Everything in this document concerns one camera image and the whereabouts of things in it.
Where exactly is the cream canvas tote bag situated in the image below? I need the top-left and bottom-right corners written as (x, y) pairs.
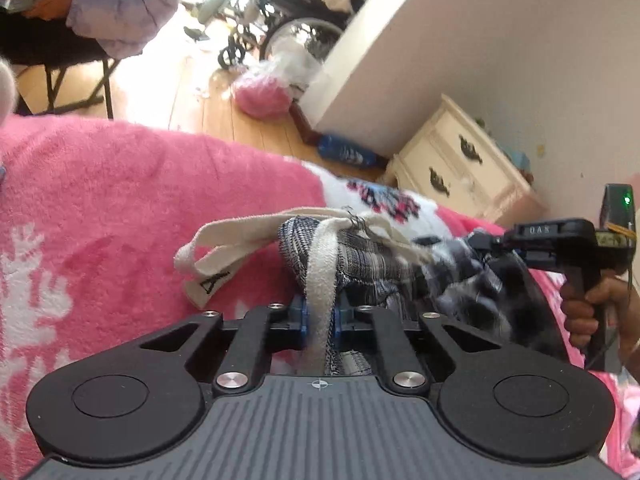
top-left (174, 208), bottom-right (433, 375)

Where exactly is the black white plaid shirt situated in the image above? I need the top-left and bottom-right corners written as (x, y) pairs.
top-left (278, 214), bottom-right (569, 376)

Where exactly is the black folding chair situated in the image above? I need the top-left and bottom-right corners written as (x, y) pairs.
top-left (1, 11), bottom-right (120, 119)

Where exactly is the operator right hand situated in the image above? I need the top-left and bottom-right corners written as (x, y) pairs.
top-left (561, 271), bottom-right (640, 379)

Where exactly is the blue water bottle pack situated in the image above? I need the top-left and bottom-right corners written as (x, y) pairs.
top-left (318, 134), bottom-right (388, 169)

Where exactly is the cream bedside nightstand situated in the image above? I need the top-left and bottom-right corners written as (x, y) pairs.
top-left (378, 96), bottom-right (546, 228)

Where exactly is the pink plastic bag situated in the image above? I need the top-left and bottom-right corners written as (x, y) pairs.
top-left (231, 65), bottom-right (293, 120)

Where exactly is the red floral fleece blanket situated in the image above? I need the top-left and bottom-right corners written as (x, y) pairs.
top-left (1, 116), bottom-right (639, 479)

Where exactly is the wheelchair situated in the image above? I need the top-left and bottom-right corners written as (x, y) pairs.
top-left (183, 0), bottom-right (367, 70)

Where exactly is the lavender puffer jacket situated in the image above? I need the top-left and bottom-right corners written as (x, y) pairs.
top-left (62, 0), bottom-right (184, 60)

